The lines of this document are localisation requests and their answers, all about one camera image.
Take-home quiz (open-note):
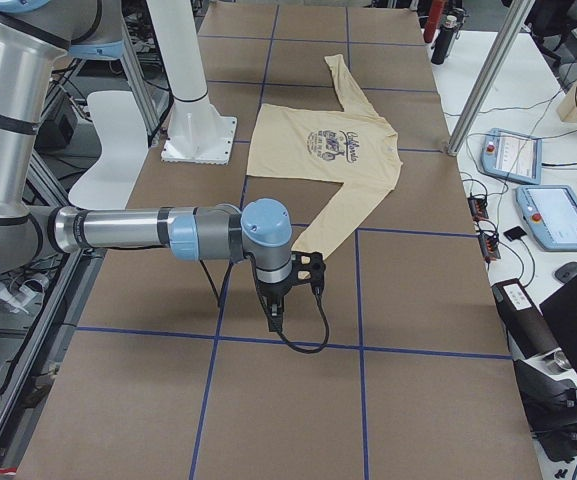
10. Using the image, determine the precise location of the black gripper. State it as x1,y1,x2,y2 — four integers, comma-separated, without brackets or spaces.
259,280,292,332

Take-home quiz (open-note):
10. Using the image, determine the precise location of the cream long-sleeve printed shirt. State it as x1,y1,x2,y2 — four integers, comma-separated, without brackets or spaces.
247,54,402,257

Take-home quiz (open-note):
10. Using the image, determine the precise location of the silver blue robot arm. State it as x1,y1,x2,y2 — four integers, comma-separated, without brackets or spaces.
0,1,299,332

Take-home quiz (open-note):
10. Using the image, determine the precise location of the white plastic chair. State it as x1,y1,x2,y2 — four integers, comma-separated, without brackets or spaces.
68,90,149,210

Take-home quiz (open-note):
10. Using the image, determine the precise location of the lower orange circuit board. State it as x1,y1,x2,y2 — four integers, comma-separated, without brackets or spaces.
477,230,501,263

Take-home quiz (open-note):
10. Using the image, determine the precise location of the orange circuit board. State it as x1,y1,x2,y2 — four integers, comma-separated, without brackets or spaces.
477,230,501,263
467,195,489,222

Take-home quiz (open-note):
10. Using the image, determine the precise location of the upper orange circuit board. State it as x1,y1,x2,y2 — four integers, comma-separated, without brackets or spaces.
467,195,489,222

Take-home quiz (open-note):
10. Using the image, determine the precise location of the white power strip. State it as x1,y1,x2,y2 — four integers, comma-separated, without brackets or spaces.
0,280,44,314

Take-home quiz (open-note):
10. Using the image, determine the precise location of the dark box with label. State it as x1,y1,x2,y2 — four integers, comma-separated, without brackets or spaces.
491,279,559,358

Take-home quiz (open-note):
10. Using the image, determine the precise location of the small black square pad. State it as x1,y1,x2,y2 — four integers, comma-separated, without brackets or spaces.
503,226,527,241

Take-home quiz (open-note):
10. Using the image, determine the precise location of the far teach pendant tablet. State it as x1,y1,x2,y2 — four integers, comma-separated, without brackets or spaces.
480,128,542,185

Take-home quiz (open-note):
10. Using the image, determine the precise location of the teach pendant tablet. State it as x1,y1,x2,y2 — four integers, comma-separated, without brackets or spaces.
515,185,577,252
480,128,542,185

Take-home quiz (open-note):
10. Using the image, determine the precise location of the metal cup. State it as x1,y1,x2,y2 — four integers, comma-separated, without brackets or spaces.
544,350,572,374

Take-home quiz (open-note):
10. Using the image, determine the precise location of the black computer mouse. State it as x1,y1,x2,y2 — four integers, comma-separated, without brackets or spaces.
554,261,577,284

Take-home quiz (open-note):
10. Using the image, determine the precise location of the near teach pendant tablet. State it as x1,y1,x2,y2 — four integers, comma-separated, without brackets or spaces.
515,185,577,252

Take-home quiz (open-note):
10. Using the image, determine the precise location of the red fire extinguisher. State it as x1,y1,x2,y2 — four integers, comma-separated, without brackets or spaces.
423,0,446,44

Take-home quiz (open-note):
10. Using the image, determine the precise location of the black office chair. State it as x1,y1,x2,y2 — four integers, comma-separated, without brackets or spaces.
525,0,577,67

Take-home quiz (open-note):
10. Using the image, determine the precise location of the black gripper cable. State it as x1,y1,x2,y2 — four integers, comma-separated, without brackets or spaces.
202,257,330,354

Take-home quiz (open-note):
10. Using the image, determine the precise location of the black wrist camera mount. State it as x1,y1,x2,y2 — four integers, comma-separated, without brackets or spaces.
290,251,326,295

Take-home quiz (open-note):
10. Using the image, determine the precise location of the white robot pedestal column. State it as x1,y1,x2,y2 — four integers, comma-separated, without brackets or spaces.
147,0,237,165

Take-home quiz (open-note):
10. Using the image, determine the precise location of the aluminium table frame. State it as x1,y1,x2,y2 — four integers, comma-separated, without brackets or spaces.
0,49,114,476

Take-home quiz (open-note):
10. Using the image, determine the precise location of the aluminium frame post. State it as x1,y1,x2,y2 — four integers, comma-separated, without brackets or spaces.
445,0,534,157

